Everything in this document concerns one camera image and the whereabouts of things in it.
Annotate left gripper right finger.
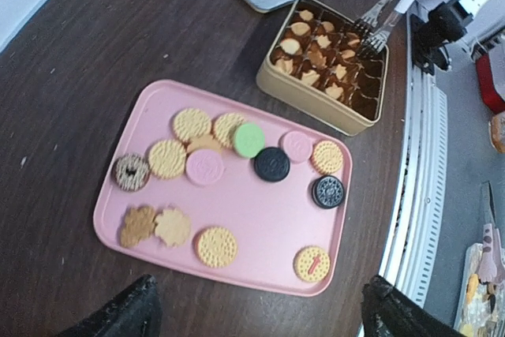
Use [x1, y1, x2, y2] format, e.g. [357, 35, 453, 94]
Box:
[361, 275, 462, 337]

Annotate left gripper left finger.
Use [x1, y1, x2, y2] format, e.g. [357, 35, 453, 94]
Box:
[58, 275, 162, 336]

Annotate green sandwich cookie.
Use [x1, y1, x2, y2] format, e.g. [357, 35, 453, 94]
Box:
[233, 122, 265, 159]

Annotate metal serving tongs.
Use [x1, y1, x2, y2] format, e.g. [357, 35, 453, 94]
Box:
[352, 0, 415, 59]

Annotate side tray with cookies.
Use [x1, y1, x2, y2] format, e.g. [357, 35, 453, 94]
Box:
[454, 243, 504, 336]

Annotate biscuit with pink stick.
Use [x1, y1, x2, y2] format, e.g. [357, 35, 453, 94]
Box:
[294, 245, 331, 283]

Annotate brown tree cookie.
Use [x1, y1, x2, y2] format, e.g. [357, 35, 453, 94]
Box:
[119, 205, 156, 248]

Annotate beige flower cookie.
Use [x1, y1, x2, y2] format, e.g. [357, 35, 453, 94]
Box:
[154, 208, 192, 247]

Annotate beige round biscuit left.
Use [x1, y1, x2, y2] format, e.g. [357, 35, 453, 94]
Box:
[195, 227, 238, 268]

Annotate beige round biscuit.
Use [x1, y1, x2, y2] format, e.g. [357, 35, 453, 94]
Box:
[195, 227, 238, 268]
[148, 139, 187, 180]
[212, 113, 246, 148]
[172, 108, 211, 143]

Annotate black sandwich cookie lower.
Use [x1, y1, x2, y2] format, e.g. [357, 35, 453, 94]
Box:
[311, 175, 346, 209]

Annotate black sandwich cookie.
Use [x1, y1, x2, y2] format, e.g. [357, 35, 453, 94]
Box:
[311, 175, 346, 209]
[253, 147, 290, 182]

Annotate chocolate sprinkle donut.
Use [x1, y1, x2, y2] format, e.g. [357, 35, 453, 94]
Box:
[112, 153, 151, 192]

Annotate pink plastic tray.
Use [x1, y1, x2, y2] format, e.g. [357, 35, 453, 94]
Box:
[93, 80, 346, 297]

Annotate beige round biscuit top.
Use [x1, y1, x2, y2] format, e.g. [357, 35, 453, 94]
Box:
[148, 139, 187, 180]

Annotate pink sandwich cookie upper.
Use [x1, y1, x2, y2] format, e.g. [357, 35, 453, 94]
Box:
[185, 149, 224, 186]

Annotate pink sandwich cookie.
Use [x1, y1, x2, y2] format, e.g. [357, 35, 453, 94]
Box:
[280, 131, 312, 163]
[185, 149, 224, 186]

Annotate beige round biscuit corner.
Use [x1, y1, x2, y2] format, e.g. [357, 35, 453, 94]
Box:
[310, 140, 343, 174]

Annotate beige leaf cookie under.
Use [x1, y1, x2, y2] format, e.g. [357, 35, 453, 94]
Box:
[186, 134, 222, 155]

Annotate black sandwich cookie upper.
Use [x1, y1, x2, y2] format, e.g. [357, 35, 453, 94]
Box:
[253, 147, 290, 182]

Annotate pink sandwich cookie lower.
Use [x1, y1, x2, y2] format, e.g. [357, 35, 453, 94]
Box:
[280, 131, 312, 163]

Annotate orange drink bottle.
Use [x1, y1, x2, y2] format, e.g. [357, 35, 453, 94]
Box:
[488, 111, 505, 154]

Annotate gold cookie tin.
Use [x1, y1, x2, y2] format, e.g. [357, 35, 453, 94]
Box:
[256, 0, 389, 136]

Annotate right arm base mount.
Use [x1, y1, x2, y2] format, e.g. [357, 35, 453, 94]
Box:
[410, 0, 473, 76]

